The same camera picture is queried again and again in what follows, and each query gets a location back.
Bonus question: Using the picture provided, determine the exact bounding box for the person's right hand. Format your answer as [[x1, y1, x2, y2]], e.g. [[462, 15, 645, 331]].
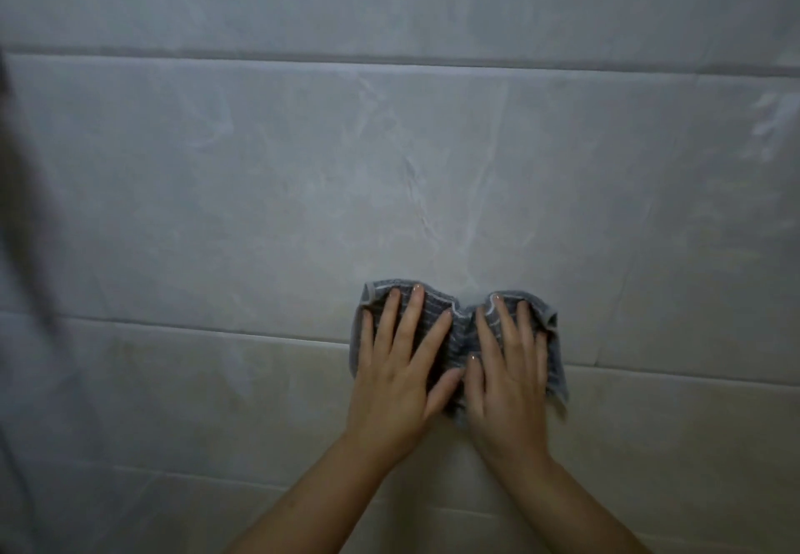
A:
[[463, 294, 553, 472]]

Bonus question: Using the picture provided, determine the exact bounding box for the grey striped cleaning cloth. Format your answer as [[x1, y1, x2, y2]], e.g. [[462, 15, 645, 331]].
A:
[[348, 280, 571, 424]]

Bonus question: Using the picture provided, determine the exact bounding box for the person's left hand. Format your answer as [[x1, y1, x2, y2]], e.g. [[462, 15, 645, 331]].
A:
[[344, 284, 466, 459]]

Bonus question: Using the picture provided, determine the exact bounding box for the person's right forearm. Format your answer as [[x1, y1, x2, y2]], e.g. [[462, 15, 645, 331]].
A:
[[481, 455, 651, 554]]

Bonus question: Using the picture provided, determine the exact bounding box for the person's left forearm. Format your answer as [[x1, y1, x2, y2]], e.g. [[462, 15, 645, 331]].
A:
[[226, 430, 413, 554]]

